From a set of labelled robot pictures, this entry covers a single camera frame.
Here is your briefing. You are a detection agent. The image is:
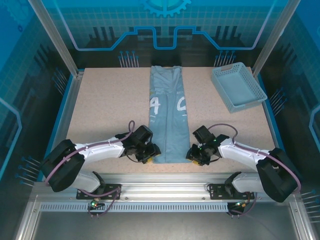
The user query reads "blue gear print backdrop panel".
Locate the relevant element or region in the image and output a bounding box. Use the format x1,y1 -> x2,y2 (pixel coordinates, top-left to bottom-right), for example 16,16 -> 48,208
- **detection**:
31,0 -> 292,70

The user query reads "metal lower tray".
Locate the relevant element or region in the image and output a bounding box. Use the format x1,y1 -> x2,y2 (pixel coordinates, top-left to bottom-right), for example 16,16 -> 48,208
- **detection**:
14,209 -> 311,240

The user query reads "aluminium front rail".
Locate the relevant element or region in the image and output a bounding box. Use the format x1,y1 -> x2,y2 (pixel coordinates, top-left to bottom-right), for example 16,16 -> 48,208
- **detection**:
32,171 -> 303,201

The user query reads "blue grid print side panel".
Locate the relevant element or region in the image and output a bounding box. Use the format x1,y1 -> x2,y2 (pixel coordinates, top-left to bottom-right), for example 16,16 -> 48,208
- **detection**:
252,0 -> 320,216
0,0 -> 77,201

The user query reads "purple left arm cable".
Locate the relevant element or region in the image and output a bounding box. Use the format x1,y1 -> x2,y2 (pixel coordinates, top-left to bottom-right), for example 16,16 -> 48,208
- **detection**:
44,120 -> 137,218

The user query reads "slotted grey cable duct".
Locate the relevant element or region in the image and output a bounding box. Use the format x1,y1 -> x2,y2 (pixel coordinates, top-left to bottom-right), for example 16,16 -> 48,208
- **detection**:
38,201 -> 230,213

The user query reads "aluminium frame post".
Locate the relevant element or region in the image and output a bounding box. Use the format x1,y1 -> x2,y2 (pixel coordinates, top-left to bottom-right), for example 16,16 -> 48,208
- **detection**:
251,0 -> 302,76
26,0 -> 85,78

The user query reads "light blue plastic basket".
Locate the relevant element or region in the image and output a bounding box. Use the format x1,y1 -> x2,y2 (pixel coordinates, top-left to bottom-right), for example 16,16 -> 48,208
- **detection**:
210,61 -> 268,114

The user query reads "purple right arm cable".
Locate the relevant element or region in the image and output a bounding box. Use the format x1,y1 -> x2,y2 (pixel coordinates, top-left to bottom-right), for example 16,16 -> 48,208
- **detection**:
207,123 -> 302,218

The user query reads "light blue printed t-shirt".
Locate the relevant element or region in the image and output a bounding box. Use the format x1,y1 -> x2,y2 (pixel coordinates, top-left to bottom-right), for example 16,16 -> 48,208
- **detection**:
149,65 -> 192,165

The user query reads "table side rail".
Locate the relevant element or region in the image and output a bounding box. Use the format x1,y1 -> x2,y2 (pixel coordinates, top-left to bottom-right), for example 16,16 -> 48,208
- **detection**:
37,72 -> 85,153
254,73 -> 288,163

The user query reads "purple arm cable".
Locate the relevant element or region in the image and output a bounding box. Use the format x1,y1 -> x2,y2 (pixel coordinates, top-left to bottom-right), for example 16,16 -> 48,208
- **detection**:
44,120 -> 137,218
207,123 -> 302,218

